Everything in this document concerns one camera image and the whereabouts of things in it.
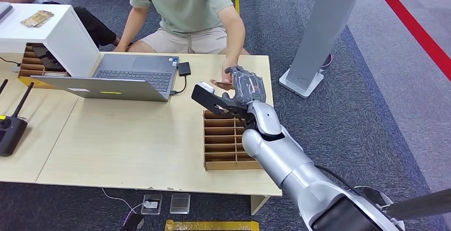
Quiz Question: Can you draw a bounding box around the person's left hand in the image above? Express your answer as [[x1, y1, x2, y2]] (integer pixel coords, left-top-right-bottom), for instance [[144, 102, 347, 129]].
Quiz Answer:
[[210, 61, 237, 91]]

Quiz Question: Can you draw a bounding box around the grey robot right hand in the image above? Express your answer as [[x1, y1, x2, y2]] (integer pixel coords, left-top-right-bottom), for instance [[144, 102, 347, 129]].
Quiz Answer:
[[222, 65, 267, 105]]

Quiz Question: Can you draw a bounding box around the person's right hand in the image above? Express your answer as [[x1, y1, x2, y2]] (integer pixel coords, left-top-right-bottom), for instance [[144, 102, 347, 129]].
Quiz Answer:
[[112, 40, 134, 53]]

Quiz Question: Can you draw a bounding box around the wooden slotted card organizer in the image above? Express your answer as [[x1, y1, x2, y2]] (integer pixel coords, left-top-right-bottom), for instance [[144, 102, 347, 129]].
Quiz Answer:
[[203, 109, 264, 171]]

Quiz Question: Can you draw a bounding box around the grey open laptop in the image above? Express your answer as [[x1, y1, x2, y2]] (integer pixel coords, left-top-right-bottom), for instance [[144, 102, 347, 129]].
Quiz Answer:
[[31, 53, 180, 103]]

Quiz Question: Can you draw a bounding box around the black usb hub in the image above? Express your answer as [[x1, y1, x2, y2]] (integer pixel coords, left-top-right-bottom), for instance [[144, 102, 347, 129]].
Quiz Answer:
[[177, 62, 192, 77]]

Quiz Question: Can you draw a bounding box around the white box cabinet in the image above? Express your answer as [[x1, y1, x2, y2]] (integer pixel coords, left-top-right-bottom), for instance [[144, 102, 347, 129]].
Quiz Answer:
[[0, 3, 103, 78]]

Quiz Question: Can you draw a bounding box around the black object in organizer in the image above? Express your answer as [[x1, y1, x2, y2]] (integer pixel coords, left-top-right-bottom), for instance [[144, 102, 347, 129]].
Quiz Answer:
[[31, 45, 66, 72]]

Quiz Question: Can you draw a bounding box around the stack of brown cards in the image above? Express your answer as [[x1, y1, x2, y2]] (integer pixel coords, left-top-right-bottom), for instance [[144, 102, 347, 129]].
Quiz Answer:
[[20, 10, 55, 29]]

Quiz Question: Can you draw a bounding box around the wooden organizer under cabinet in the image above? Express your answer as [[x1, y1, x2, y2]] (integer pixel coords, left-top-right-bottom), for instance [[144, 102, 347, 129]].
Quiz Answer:
[[18, 42, 70, 82]]

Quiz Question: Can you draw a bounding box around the grey kiosk stand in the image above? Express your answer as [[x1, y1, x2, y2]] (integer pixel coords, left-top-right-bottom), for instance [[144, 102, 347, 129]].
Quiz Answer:
[[278, 0, 370, 99]]

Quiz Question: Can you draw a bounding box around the wooden table leg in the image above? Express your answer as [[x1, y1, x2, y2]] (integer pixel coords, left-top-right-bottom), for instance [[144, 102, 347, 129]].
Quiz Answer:
[[250, 195, 271, 216]]

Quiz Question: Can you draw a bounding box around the grey flat device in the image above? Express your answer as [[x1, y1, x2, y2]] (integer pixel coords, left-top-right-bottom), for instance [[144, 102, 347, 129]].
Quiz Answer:
[[0, 2, 14, 23]]

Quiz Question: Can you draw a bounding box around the closed floor socket plate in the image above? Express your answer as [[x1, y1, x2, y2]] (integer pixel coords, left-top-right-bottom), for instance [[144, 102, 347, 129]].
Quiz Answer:
[[169, 192, 191, 215]]

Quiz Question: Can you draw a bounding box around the black router with antennas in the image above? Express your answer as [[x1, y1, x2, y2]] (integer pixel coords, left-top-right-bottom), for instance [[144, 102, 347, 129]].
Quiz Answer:
[[0, 78, 35, 158]]

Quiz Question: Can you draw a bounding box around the yellow floor tape strip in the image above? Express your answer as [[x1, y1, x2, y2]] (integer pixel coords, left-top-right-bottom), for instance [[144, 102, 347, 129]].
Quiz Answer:
[[164, 219, 260, 231]]

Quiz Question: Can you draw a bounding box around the floor socket with white plug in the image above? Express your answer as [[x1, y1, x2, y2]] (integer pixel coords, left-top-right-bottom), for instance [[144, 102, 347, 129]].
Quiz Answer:
[[140, 193, 164, 216]]

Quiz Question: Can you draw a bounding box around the red barrier belt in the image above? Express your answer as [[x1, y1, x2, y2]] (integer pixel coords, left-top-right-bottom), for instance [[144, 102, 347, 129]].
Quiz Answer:
[[368, 0, 451, 83]]

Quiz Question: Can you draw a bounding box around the chrome stanchion base with pole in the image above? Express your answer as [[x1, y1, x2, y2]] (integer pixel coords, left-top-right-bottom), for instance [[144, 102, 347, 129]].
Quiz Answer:
[[354, 186, 451, 231]]

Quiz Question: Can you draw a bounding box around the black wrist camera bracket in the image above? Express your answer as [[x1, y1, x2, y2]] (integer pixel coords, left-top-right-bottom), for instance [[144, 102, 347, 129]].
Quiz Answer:
[[190, 81, 249, 118]]

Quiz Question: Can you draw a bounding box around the black hub cable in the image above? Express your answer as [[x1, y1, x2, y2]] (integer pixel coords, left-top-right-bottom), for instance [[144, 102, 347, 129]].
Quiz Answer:
[[169, 76, 188, 96]]

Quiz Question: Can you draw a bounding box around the thin black desk cable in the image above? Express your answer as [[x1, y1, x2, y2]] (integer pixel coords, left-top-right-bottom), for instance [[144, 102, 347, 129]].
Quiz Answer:
[[0, 56, 22, 73]]

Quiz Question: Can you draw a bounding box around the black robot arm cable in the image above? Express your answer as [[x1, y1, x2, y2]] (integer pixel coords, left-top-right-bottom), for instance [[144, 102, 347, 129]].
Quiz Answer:
[[314, 164, 364, 197]]

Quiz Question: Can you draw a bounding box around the white floor cable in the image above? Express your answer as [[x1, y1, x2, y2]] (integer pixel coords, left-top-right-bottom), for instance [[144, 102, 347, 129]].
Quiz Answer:
[[101, 187, 146, 220]]

